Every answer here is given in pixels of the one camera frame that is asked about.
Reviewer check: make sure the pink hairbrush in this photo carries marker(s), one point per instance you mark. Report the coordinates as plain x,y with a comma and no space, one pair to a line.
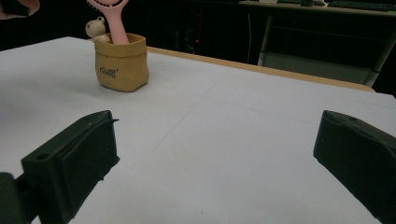
118,28

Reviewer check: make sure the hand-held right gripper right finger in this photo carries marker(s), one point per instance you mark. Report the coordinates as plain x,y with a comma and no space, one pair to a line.
358,152

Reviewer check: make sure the grey metal frame stand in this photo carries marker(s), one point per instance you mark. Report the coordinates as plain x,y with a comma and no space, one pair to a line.
311,67

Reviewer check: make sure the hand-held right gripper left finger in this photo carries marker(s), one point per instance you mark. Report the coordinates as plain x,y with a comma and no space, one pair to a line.
77,152

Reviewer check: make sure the tan bag-shaped holder with frog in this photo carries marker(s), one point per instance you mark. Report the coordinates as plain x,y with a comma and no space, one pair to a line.
124,68

